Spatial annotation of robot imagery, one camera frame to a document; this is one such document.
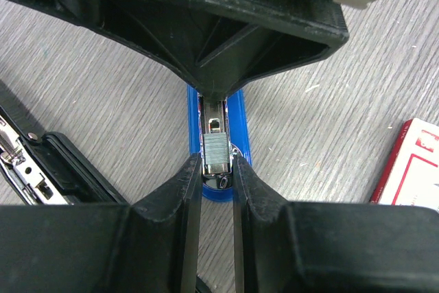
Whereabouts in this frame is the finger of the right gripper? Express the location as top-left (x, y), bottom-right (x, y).
top-left (9, 0), bottom-right (349, 99)

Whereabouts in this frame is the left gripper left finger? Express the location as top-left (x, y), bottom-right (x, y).
top-left (1, 154), bottom-right (202, 292)

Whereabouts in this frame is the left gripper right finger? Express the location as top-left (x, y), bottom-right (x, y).
top-left (233, 156), bottom-right (438, 292)

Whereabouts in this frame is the blue stapler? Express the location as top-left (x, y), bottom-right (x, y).
top-left (187, 86), bottom-right (252, 202)

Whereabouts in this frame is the silver staple strip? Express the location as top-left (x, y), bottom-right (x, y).
top-left (203, 132), bottom-right (230, 165)

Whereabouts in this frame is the black stapler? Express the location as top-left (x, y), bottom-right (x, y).
top-left (0, 82), bottom-right (128, 206)

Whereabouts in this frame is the red white staple box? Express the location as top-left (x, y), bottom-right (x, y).
top-left (370, 118), bottom-right (438, 211)

